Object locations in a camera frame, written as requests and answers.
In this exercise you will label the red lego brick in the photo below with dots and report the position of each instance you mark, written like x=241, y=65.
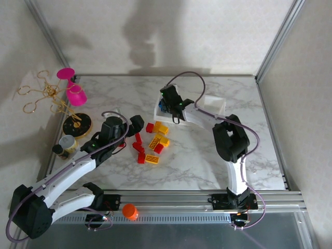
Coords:
x=150, y=127
x=138, y=147
x=141, y=157
x=158, y=148
x=121, y=144
x=138, y=138

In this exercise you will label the yellow lego plate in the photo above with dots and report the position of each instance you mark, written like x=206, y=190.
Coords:
x=152, y=158
x=153, y=143

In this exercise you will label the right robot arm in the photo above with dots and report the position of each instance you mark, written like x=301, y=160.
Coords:
x=230, y=140

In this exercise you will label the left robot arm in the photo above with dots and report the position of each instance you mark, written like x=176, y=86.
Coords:
x=67, y=176

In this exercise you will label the gold glass rack black base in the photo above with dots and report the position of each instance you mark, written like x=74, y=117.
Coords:
x=76, y=125

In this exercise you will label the clear three-compartment container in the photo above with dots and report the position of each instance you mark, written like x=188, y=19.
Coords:
x=215, y=103

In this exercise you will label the small white jar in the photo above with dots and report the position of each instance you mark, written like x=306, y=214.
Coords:
x=68, y=144

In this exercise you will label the pink plastic wine glass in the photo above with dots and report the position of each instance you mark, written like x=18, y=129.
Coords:
x=76, y=96

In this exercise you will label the small dark bottle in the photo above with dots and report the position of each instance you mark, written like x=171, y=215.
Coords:
x=60, y=151

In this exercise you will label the orange plastic cap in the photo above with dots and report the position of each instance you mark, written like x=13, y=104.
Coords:
x=130, y=211

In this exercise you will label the small circuit board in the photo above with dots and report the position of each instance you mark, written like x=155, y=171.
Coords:
x=241, y=220
x=90, y=219

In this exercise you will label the grey metal base sheet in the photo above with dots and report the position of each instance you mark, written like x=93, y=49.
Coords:
x=181, y=236

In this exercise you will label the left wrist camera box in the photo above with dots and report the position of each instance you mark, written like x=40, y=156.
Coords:
x=118, y=111

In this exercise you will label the black corner bracket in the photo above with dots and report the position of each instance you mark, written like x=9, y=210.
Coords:
x=75, y=77

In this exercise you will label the aluminium frame rail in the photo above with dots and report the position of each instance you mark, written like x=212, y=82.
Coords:
x=168, y=199

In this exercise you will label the aluminium frame post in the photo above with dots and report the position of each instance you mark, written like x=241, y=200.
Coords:
x=278, y=39
x=46, y=31

